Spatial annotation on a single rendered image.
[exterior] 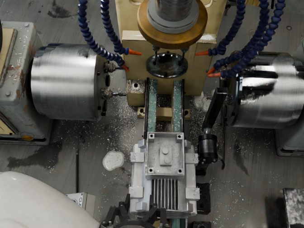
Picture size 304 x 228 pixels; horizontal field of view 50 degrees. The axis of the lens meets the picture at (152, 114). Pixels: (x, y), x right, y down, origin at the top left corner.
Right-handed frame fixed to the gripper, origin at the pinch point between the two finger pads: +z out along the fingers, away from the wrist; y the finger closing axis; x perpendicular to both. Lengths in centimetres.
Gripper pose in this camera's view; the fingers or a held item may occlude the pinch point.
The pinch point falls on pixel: (139, 204)
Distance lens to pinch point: 78.9
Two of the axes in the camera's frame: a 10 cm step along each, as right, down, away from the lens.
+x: -0.4, 10.0, 0.8
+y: -10.0, -0.4, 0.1
